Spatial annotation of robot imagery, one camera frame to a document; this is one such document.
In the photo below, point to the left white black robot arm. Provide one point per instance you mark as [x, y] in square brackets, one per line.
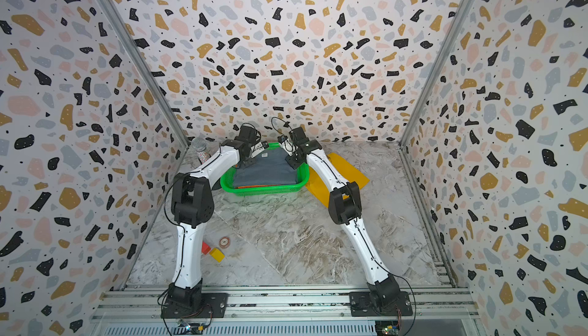
[192, 206]

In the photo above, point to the right circuit board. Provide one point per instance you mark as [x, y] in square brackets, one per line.
[388, 328]

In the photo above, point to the left circuit board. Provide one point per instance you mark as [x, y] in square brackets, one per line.
[192, 328]

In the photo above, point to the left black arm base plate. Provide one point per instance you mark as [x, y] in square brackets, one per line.
[199, 305]

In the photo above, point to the small round tape roll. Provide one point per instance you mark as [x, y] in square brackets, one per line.
[224, 242]

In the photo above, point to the grey t-shirt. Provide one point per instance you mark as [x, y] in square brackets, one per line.
[270, 167]

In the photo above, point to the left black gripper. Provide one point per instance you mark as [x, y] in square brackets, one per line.
[246, 164]

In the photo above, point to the orange t-shirt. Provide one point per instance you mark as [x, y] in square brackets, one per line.
[260, 186]

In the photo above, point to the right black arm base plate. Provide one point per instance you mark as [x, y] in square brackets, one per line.
[367, 304]

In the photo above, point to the yellow t-shirt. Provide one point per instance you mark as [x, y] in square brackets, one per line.
[336, 169]

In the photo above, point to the red block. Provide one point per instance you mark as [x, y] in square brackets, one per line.
[205, 248]

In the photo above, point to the sprinkle-filled clear bottle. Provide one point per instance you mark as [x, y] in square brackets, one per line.
[200, 148]

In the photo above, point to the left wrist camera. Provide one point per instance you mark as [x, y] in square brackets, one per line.
[260, 147]

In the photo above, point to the yellow block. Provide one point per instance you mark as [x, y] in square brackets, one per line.
[217, 255]

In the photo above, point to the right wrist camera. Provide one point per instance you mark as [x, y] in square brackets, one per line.
[285, 144]

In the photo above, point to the circuit board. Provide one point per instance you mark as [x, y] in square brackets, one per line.
[388, 328]
[192, 328]

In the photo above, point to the green plastic basket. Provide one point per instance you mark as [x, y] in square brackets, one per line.
[227, 179]

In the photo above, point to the aluminium rail frame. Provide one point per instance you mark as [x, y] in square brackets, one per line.
[289, 310]

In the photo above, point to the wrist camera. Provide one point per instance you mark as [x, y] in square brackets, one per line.
[260, 147]
[285, 144]

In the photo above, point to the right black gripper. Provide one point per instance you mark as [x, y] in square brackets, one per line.
[293, 164]

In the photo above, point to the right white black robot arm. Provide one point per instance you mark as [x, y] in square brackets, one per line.
[345, 210]

